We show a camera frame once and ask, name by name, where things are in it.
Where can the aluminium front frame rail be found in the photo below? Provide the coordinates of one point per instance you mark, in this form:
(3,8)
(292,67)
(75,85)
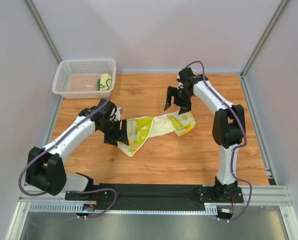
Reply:
(253,194)

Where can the green and cream patterned towel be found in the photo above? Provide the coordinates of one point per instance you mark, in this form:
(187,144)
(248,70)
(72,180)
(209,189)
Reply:
(104,82)

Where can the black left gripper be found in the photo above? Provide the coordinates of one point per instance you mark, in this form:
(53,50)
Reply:
(116,133)

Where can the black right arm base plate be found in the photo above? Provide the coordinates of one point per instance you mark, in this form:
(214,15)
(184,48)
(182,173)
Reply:
(208,194)

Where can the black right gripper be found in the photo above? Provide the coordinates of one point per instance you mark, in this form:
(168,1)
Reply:
(177,99)

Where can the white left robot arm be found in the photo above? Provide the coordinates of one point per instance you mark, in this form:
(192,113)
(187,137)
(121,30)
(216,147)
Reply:
(45,166)

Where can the aluminium right corner post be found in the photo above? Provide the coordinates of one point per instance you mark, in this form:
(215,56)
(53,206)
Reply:
(264,37)

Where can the yellow and cream towel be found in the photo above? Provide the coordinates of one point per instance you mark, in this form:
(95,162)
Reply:
(139,130)

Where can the aluminium left corner post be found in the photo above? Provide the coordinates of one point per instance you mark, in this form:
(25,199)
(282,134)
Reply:
(43,29)

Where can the aluminium corner post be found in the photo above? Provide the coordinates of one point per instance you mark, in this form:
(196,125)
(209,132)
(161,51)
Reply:
(43,29)
(264,37)

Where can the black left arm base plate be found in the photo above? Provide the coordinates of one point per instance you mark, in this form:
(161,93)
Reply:
(98,193)

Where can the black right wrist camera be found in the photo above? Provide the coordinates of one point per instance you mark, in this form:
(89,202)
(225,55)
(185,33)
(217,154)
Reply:
(185,73)

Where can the white perforated plastic basket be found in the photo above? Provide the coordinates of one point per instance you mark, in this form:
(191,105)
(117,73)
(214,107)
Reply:
(77,78)

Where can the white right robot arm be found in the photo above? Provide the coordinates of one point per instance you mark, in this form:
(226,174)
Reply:
(228,127)

